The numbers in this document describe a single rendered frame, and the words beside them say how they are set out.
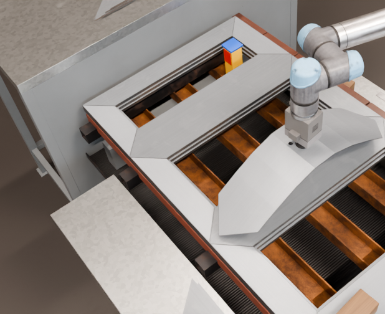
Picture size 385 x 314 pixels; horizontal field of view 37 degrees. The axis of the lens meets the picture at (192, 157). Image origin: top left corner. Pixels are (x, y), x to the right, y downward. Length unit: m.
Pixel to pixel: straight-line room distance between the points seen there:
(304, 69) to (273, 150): 0.33
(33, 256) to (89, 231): 0.98
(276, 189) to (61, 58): 0.91
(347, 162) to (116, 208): 0.78
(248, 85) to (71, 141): 0.73
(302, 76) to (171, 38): 0.94
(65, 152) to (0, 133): 1.20
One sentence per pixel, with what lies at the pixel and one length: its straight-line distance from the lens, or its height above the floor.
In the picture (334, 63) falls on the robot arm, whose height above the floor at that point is 1.30.
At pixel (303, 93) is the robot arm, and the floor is 1.26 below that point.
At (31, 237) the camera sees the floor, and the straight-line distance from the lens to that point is 2.95.
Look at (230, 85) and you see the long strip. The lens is 2.12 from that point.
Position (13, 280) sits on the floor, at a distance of 2.86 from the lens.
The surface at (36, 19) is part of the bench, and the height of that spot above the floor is 1.05.
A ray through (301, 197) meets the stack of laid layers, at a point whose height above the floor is 0.85.
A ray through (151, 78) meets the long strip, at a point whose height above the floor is 0.85.
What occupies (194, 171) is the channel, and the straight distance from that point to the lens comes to 2.08.
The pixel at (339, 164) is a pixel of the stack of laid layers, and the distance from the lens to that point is 1.87.
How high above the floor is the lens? 2.32
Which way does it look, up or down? 50 degrees down
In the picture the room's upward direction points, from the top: 11 degrees counter-clockwise
